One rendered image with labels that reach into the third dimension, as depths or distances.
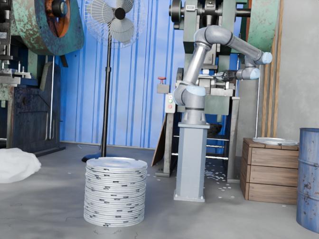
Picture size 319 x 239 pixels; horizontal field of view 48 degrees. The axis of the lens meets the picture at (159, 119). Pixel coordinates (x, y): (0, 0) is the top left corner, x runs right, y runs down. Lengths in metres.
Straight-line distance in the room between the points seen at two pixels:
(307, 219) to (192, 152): 0.70
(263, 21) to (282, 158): 0.99
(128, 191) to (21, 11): 1.87
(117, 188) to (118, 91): 2.70
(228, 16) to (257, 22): 0.33
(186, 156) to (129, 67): 2.29
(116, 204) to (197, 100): 0.81
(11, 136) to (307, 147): 2.26
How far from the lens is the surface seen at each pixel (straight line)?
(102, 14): 3.15
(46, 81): 3.57
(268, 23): 2.68
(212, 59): 2.88
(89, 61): 4.35
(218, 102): 2.73
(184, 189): 2.14
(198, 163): 2.11
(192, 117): 2.09
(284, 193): 2.32
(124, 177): 1.61
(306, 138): 1.87
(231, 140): 2.69
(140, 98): 4.16
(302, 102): 4.24
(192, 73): 2.27
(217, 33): 2.25
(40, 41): 3.10
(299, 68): 4.25
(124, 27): 3.23
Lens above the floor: 0.58
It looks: 3 degrees down
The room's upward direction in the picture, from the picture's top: 4 degrees clockwise
